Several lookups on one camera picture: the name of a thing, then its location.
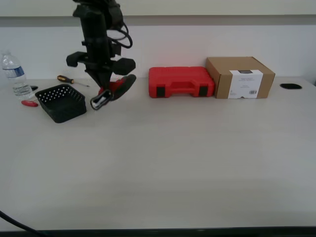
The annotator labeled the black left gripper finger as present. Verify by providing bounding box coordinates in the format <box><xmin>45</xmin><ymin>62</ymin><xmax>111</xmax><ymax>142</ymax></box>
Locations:
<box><xmin>99</xmin><ymin>70</ymin><xmax>113</xmax><ymax>92</ymax></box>
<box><xmin>85</xmin><ymin>70</ymin><xmax>106</xmax><ymax>91</ymax></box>

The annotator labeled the clear plastic water bottle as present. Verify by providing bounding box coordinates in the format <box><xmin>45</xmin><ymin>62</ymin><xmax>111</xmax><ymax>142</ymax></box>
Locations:
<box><xmin>1</xmin><ymin>50</ymin><xmax>35</xmax><ymax>101</ymax></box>

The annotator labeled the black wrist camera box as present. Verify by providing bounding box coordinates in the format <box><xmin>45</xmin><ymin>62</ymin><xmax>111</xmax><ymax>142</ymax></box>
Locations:
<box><xmin>110</xmin><ymin>43</ymin><xmax>122</xmax><ymax>59</ymax></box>

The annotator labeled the brown cardboard box white label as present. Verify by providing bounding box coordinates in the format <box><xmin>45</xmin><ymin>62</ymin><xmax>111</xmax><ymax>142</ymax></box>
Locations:
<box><xmin>205</xmin><ymin>56</ymin><xmax>276</xmax><ymax>100</ymax></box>

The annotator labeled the small red flat tool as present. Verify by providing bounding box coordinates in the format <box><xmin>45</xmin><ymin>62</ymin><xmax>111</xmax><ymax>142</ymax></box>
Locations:
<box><xmin>21</xmin><ymin>100</ymin><xmax>40</xmax><ymax>108</ymax></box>

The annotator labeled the black looped camera cable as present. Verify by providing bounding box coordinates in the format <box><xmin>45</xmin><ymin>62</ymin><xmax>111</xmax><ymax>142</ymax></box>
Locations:
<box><xmin>106</xmin><ymin>23</ymin><xmax>134</xmax><ymax>50</ymax></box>

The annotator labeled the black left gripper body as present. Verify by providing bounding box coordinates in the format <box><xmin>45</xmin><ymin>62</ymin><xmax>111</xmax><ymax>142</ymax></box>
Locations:
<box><xmin>66</xmin><ymin>11</ymin><xmax>137</xmax><ymax>76</ymax></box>

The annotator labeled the black perforated plastic basket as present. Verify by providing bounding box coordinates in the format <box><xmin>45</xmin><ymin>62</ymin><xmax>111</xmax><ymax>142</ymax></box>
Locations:
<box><xmin>35</xmin><ymin>83</ymin><xmax>88</xmax><ymax>124</ymax></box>

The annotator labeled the orange and black screwdriver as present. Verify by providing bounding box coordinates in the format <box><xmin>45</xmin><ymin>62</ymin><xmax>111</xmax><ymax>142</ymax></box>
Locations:
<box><xmin>57</xmin><ymin>75</ymin><xmax>90</xmax><ymax>88</ymax></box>

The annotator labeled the red plastic tool case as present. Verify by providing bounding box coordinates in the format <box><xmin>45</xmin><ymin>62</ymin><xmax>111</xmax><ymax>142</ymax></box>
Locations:
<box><xmin>148</xmin><ymin>66</ymin><xmax>216</xmax><ymax>99</ymax></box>

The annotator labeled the red glove with grey fingertips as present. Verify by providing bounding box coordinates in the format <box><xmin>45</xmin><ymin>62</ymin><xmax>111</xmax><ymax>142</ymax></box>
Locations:
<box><xmin>90</xmin><ymin>74</ymin><xmax>137</xmax><ymax>111</ymax></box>

